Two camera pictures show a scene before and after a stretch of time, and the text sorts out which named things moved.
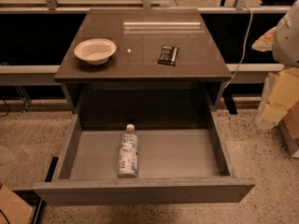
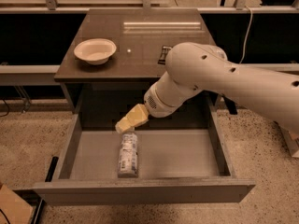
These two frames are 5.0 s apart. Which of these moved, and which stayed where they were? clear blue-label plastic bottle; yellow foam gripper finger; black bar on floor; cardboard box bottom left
Moved: yellow foam gripper finger
Stayed: clear blue-label plastic bottle; cardboard box bottom left; black bar on floor
